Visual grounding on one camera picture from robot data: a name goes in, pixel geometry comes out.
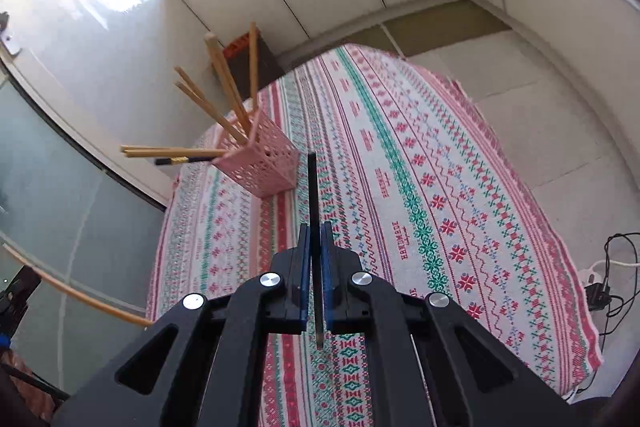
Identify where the left olive floor mat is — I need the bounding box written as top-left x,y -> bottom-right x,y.
277,25 -> 400,72

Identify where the pink perforated utensil basket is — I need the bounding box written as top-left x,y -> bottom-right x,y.
212,109 -> 299,198

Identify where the white power strip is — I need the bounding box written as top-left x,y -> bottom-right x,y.
579,258 -> 640,308

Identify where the black gold chopstick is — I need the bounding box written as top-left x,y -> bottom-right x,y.
154,156 -> 216,167

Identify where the olive floor mat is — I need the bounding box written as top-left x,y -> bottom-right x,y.
277,25 -> 400,72
385,0 -> 510,50

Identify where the dark bin with red liner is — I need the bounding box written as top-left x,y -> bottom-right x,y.
224,34 -> 284,101

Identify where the black power cable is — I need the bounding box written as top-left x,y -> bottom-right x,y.
574,232 -> 640,396

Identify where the patterned red green tablecloth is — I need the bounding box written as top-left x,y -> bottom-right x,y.
148,44 -> 602,426

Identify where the long curved wooden chopstick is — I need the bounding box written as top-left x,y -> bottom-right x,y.
2,243 -> 153,327

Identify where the right olive floor mat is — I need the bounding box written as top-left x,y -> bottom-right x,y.
385,0 -> 510,50

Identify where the silver door handle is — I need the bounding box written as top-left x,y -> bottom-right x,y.
0,12 -> 22,57

